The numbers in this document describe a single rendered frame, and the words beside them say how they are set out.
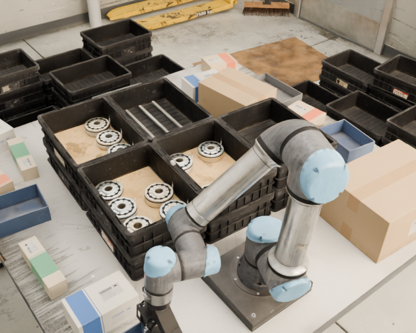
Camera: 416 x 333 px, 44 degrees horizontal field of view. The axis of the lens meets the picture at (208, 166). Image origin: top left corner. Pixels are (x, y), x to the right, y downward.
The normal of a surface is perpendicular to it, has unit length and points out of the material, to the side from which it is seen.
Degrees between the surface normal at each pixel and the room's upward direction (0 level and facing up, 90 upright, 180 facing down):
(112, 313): 90
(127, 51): 90
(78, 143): 0
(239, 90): 0
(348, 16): 90
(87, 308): 0
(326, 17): 90
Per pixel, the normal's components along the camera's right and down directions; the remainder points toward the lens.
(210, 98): -0.69, 0.44
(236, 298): 0.03, -0.74
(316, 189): 0.33, 0.54
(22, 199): 0.51, 0.55
